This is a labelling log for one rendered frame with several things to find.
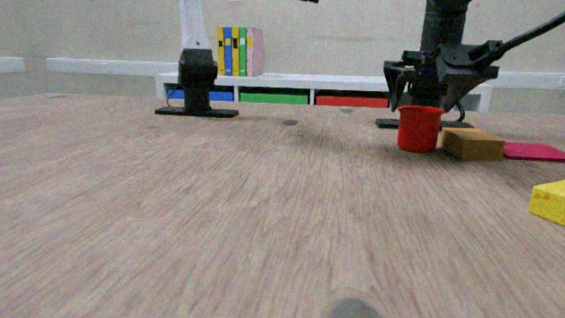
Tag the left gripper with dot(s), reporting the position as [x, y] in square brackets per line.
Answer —
[438, 28]

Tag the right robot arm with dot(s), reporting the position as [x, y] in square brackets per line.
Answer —
[196, 67]

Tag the yellow sponge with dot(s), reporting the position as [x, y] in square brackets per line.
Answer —
[548, 201]

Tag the pink square coaster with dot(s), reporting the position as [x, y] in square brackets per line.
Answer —
[529, 152]

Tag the tan rectangular block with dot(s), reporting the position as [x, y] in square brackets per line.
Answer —
[472, 144]

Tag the red plastic cup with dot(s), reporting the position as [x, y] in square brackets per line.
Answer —
[418, 128]

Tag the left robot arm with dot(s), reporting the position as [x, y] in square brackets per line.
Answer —
[456, 64]

